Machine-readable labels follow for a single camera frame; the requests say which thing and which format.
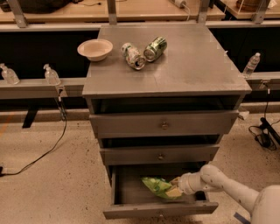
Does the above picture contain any white power adapter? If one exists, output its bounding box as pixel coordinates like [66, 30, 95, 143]
[174, 0, 186, 9]

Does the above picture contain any white green soda can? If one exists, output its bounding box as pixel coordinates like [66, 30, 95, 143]
[121, 43, 145, 70]

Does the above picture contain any far left sanitizer bottle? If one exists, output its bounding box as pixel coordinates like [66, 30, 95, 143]
[0, 63, 19, 85]

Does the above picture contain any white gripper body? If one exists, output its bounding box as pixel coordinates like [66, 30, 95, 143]
[178, 172, 205, 195]

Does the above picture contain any grey shelf rail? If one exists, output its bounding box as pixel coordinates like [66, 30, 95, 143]
[0, 78, 86, 100]

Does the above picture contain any grey drawer cabinet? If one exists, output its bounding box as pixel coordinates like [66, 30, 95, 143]
[81, 23, 252, 187]

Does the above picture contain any green rice chip bag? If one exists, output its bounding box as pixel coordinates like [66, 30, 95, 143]
[141, 177, 179, 200]

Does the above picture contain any black floor cable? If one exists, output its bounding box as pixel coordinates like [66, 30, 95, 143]
[0, 87, 68, 178]

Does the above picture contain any black cable bundle right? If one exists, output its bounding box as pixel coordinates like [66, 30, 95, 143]
[248, 84, 280, 152]

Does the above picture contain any bottom grey drawer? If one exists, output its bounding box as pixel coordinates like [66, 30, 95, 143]
[103, 163, 218, 220]

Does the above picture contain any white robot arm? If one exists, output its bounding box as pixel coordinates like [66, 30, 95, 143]
[166, 164, 280, 224]

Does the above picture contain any grey drawer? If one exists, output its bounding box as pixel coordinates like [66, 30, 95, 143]
[103, 163, 218, 220]
[89, 110, 238, 139]
[100, 144, 219, 165]

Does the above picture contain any middle grey drawer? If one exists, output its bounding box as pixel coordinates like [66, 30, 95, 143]
[100, 144, 219, 165]

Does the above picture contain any top grey drawer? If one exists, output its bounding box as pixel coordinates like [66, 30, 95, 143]
[89, 110, 238, 139]

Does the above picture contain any white ceramic bowl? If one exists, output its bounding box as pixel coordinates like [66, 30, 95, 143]
[77, 39, 113, 62]

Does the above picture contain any clear water bottle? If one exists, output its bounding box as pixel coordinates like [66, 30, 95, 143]
[242, 52, 261, 79]

